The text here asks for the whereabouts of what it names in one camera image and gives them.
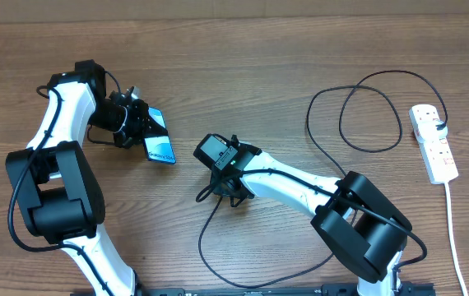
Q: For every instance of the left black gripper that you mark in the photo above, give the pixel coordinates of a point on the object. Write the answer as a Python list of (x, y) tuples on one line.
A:
[(141, 129)]

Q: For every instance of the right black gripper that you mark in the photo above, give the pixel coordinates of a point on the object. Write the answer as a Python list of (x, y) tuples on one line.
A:
[(220, 188)]

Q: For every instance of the Samsung Galaxy smartphone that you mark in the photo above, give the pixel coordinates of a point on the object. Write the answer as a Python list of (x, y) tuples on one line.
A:
[(159, 149)]

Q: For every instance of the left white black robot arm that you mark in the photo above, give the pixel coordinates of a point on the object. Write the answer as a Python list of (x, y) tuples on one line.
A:
[(57, 203)]

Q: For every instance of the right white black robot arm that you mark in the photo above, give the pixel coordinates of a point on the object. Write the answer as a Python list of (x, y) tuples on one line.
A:
[(364, 231)]

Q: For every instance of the white USB charger plug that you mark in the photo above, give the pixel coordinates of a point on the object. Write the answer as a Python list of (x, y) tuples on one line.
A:
[(430, 131)]

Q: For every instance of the white power strip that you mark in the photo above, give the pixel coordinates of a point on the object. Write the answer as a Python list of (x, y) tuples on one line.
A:
[(437, 155)]

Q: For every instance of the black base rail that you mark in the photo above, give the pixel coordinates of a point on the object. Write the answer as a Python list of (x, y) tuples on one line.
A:
[(407, 289)]

